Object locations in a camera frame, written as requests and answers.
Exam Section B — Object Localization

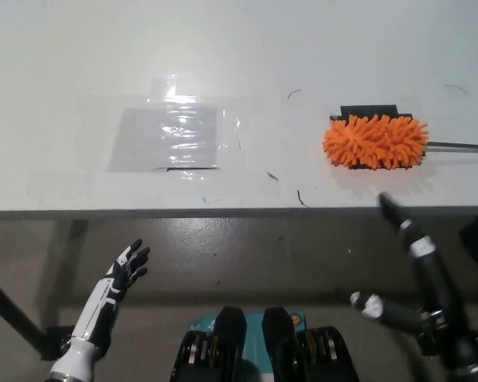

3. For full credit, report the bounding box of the black and white right hand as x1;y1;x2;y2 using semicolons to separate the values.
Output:
350;192;478;359

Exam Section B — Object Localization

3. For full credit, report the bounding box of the white and black left hand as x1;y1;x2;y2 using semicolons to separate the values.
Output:
69;238;151;353

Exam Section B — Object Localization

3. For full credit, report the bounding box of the orange microfibre extendable duster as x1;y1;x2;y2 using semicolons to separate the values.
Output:
322;114;478;171

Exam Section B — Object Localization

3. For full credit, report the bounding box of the black diagonal desk leg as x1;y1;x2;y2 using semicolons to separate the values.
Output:
0;270;47;351

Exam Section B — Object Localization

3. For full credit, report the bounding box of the clear plastic sheet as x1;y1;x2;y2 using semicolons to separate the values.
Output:
105;105;220;173

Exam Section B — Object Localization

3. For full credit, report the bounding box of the black tape patch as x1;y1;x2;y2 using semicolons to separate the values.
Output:
328;104;427;171

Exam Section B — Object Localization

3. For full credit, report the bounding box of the clear plastic film cover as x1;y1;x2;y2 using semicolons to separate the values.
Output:
75;73;282;200

